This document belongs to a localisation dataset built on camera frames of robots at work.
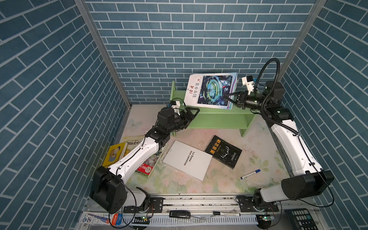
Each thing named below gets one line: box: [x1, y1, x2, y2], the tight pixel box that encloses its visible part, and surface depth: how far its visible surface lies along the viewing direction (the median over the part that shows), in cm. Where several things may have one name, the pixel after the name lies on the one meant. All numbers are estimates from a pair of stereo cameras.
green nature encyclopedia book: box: [135, 144, 169, 179], surface depth 86 cm
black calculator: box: [284, 207, 319, 230], surface depth 70 cm
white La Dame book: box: [162, 139, 213, 182], surface depth 91 cm
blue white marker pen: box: [240, 169, 261, 180], surface depth 86 cm
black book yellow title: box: [204, 135, 242, 170], surface depth 94 cm
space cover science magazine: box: [184, 72, 239, 110], surface depth 71 cm
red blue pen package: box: [78, 211, 123, 226], surface depth 71 cm
